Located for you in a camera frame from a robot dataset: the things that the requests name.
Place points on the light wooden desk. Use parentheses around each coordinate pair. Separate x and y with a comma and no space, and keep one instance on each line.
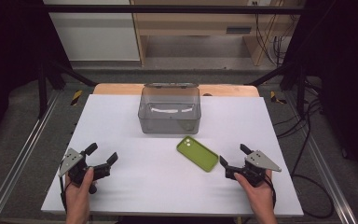
(195,21)

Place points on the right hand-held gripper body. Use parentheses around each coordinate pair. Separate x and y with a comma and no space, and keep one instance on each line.
(254,163)

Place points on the aluminium floor rail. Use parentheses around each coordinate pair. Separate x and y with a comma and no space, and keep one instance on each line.
(326,174)
(15,161)

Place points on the white cabinet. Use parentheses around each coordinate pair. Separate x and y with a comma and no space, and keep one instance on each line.
(96,34)

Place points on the black horizontal frame bar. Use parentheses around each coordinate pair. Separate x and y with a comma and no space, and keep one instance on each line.
(167,9)

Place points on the person's right hand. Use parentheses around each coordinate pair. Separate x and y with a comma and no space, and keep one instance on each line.
(261,199)

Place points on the green phone case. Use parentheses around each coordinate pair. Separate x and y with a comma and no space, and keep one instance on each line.
(197,154)

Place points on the yellow black floor tape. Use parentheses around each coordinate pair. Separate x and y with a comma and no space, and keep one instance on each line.
(276,97)
(76,97)

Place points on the person's left hand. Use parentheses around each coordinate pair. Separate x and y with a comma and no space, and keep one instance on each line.
(77,199)

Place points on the wooden table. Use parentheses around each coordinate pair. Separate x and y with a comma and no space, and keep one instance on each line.
(118,89)

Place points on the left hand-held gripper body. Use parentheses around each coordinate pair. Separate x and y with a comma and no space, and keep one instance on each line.
(74,165)

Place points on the clear grey plastic box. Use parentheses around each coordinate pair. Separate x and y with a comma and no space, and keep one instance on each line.
(169,121)

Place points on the black frame strut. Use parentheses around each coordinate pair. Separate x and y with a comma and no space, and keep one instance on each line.
(300,87)
(43,90)

